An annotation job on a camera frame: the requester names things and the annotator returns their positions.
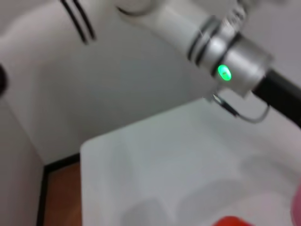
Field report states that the orange toy fruit with stem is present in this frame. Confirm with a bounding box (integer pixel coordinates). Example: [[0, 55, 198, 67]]
[[214, 215, 256, 226]]

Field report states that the pink plastic bowl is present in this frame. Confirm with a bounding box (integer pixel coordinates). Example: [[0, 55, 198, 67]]
[[291, 183, 301, 225]]

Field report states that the black wall baseboard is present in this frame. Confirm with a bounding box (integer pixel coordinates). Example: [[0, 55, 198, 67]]
[[36, 152, 81, 226]]

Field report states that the thin dark left arm cable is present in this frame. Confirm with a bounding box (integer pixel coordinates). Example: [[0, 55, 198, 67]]
[[212, 93, 270, 123]]

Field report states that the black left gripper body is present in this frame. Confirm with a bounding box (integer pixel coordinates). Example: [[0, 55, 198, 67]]
[[252, 67, 301, 129]]

